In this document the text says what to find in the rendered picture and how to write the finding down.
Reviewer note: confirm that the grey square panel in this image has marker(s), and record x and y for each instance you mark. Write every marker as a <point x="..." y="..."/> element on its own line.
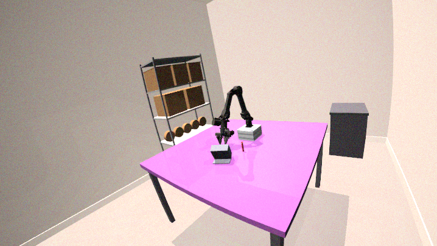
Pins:
<point x="222" y="154"/>

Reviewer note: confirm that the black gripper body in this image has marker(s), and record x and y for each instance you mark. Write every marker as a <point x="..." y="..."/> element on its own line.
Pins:
<point x="221" y="133"/>

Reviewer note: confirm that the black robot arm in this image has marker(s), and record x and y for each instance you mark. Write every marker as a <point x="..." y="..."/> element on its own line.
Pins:
<point x="222" y="120"/>

